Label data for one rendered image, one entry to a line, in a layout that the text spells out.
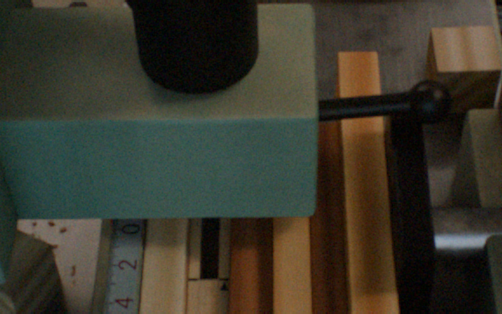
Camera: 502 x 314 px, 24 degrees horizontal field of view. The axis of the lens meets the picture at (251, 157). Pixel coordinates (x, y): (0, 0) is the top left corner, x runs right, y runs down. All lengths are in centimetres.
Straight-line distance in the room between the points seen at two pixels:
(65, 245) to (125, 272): 21
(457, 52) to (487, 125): 8
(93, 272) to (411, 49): 23
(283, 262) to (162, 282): 6
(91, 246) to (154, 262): 20
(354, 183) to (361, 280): 5
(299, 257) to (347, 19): 22
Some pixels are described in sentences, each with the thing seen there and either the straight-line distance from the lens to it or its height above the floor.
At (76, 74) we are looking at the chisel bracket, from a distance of 50.
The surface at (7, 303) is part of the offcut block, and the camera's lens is 68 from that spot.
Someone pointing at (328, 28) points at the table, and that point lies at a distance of 70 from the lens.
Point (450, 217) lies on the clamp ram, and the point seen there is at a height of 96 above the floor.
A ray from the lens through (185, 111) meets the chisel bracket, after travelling 48.
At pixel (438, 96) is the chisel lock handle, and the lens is 51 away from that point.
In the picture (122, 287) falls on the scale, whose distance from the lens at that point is 52.
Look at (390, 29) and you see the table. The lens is 70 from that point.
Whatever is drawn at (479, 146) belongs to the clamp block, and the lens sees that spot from 57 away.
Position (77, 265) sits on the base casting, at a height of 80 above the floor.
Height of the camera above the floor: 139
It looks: 51 degrees down
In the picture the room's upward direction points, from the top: 3 degrees counter-clockwise
